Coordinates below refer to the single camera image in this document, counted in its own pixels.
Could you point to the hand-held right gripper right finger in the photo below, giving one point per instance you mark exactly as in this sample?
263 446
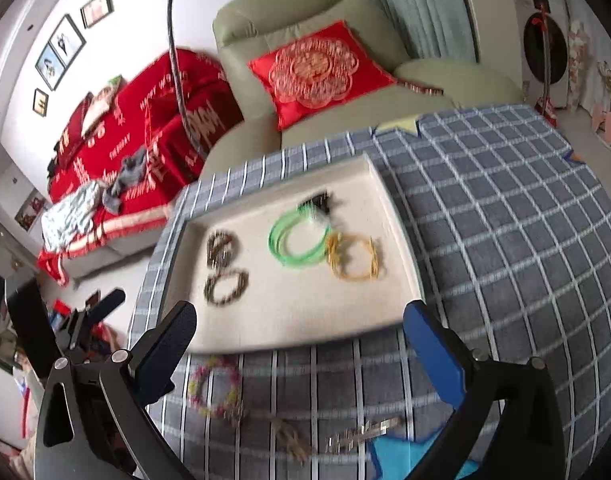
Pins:
430 355

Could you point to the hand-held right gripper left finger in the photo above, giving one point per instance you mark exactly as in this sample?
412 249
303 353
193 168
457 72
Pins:
170 345

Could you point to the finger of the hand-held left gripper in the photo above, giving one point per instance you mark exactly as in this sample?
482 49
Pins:
108 302

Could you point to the grey tray with white lining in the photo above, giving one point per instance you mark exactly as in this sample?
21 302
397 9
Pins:
295 310

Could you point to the green translucent bangle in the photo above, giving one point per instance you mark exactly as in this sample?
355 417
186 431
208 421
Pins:
278 252

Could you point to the black hair claw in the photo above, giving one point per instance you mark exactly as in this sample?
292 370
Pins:
320 205

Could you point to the grey sofa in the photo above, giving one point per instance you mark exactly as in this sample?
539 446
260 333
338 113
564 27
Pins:
110 255

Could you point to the white crumpled cloth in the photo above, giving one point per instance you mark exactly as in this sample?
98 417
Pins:
68 215

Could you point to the gold hair barrette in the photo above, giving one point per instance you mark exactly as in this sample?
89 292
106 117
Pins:
360 435

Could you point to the leaning framed photo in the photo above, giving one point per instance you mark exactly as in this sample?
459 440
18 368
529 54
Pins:
31 210

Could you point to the grey crumpled garment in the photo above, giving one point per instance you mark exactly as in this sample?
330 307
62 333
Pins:
128 175

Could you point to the gold dangling hair pins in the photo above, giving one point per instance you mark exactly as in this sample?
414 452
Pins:
290 437

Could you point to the red pillow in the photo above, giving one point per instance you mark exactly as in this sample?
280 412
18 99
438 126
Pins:
70 125

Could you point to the white printed pillow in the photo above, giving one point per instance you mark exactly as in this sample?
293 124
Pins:
100 105

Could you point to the red covered sofa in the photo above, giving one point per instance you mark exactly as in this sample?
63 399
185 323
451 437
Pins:
150 100

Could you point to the pink floor decorations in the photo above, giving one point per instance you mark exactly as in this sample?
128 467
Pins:
608 120

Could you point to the red embroidered cushion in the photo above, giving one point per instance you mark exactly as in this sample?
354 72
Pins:
310 70

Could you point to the white washing machine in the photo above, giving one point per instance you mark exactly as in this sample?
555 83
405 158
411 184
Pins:
535 60

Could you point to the red mop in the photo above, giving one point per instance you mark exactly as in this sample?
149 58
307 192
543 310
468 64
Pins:
546 60

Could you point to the green leather armchair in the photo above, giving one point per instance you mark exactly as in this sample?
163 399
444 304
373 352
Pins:
295 10

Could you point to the pale blue curtain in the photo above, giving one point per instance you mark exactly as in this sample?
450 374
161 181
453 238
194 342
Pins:
415 5

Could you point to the white sheer curtain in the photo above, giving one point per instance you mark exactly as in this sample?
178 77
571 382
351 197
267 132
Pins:
600 20

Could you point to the small black picture frame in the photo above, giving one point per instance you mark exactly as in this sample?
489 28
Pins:
41 102

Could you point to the blue photo picture frame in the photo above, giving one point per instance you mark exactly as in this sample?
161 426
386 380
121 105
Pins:
50 66

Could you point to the gooseneck camera stand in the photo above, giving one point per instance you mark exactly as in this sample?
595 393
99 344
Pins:
174 60

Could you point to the white photo picture frame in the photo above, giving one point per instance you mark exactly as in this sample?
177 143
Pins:
67 40

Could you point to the pink picture frame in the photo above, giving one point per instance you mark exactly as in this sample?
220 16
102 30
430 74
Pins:
96 9

